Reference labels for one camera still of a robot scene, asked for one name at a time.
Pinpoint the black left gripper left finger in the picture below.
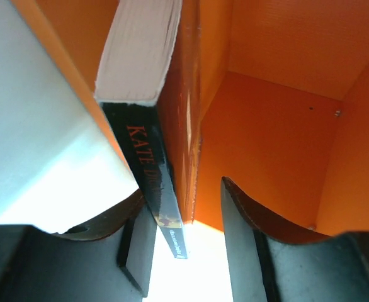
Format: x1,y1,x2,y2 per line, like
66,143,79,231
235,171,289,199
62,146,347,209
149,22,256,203
0,191,156,301

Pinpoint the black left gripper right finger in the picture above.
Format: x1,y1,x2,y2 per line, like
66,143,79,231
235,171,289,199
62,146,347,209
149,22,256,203
220,177,369,301

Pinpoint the dark brown sunset book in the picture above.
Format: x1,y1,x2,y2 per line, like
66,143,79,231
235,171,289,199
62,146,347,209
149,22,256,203
94,1,188,259

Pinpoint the orange two-shelf cabinet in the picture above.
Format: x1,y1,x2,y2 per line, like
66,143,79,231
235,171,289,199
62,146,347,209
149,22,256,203
10,0,369,245

